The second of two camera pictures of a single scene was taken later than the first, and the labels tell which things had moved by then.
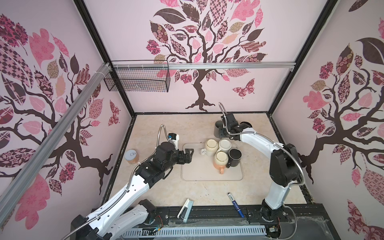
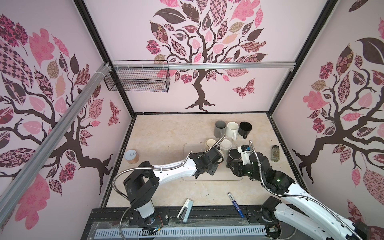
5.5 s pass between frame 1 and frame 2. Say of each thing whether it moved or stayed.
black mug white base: stayed
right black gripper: moved
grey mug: stayed
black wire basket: stayed
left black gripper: moved
